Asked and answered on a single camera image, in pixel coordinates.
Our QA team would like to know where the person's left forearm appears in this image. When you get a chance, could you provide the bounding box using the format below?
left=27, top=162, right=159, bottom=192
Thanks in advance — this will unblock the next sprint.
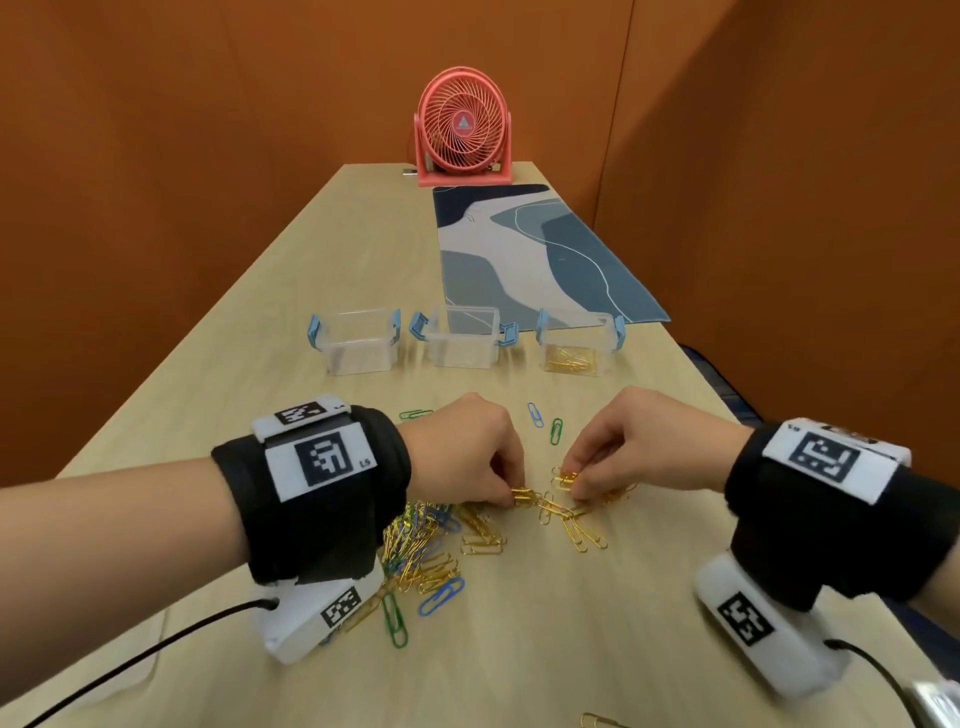
left=0, top=457, right=253, bottom=706

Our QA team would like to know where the person's left hand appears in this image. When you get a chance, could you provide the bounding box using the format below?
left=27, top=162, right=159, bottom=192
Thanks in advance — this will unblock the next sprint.
left=401, top=392, right=526, bottom=508

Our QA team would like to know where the black camera cable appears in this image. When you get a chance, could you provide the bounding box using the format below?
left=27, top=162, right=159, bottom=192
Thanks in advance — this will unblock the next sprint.
left=823, top=638, right=920, bottom=728
left=22, top=597, right=280, bottom=728

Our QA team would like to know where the heap of gold paper clips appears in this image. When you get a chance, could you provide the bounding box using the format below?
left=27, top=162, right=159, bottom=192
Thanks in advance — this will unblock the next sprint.
left=544, top=344, right=600, bottom=374

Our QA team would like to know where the black left camera cable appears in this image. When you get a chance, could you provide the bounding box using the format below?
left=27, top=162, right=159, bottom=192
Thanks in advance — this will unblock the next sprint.
left=22, top=597, right=280, bottom=728

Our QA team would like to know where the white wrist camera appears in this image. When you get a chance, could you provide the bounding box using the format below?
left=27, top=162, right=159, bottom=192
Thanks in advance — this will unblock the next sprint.
left=693, top=551, right=853, bottom=699
left=258, top=566, right=385, bottom=667

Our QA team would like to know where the person's right hand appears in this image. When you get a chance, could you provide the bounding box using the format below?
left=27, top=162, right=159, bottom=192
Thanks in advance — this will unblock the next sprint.
left=560, top=386, right=755, bottom=502

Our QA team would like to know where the clear box with blue latches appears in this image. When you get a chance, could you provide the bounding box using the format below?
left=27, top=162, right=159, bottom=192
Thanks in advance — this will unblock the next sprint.
left=409, top=305, right=520, bottom=370
left=535, top=308, right=628, bottom=378
left=307, top=307, right=403, bottom=377

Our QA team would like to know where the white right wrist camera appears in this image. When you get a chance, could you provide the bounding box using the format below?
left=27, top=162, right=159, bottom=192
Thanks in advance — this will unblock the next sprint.
left=693, top=551, right=853, bottom=699

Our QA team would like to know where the bunch of gold paper clips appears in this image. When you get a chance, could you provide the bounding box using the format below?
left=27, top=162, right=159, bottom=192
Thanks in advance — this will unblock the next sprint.
left=551, top=466, right=639, bottom=505

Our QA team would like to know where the person's right forearm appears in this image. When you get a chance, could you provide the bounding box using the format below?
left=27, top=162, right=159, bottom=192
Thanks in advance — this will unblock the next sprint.
left=911, top=577, right=960, bottom=639

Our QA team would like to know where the shiny grey metal object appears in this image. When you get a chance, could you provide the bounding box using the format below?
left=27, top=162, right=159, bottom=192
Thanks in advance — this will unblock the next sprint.
left=903, top=678, right=960, bottom=728

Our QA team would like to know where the pink desk fan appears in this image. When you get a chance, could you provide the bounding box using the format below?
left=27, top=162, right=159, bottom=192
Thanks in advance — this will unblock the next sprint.
left=413, top=65, right=514, bottom=187

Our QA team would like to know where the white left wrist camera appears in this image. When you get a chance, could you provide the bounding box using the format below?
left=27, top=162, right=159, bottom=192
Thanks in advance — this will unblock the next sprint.
left=258, top=566, right=385, bottom=667

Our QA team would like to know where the black right wristband with tags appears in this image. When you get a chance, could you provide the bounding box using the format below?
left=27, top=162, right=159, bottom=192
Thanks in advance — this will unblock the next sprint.
left=724, top=417, right=960, bottom=613

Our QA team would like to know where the pile of mixed paper clips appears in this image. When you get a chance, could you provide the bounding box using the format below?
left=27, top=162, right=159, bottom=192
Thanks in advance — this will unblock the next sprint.
left=329, top=401, right=610, bottom=651

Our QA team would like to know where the blue patterned desk mat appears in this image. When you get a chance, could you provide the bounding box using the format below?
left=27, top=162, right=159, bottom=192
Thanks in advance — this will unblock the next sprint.
left=431, top=183, right=672, bottom=333

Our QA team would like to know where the black right camera cable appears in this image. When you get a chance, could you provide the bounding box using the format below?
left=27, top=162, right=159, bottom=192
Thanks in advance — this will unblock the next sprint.
left=823, top=638, right=920, bottom=728

